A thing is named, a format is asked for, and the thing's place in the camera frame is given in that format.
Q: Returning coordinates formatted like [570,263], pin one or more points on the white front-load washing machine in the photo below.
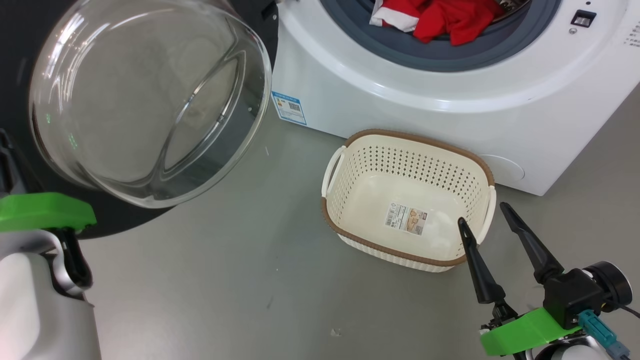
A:
[450,105]

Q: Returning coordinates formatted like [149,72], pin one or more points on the paper product label sticker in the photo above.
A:
[406,219]

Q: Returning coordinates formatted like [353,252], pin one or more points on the round black glass door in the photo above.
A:
[150,100]

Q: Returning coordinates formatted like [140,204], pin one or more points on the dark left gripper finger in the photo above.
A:
[7,170]

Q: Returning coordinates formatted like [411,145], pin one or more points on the small printed text label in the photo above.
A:
[634,37]

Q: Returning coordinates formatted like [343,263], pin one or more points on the round white filter cover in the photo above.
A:
[505,167]

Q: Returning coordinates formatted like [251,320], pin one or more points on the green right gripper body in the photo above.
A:
[525,332]

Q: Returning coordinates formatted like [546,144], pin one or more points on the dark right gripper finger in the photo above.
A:
[480,270]
[532,245]

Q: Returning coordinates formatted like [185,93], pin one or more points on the red and white garment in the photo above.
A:
[450,17]

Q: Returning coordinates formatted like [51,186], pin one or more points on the cream perforated basket brown rim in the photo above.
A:
[380,200]

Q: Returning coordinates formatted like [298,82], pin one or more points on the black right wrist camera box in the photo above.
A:
[572,297]

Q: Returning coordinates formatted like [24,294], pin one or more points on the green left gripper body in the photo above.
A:
[45,212]

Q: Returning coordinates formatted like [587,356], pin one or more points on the blue energy label sticker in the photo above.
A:
[289,107]

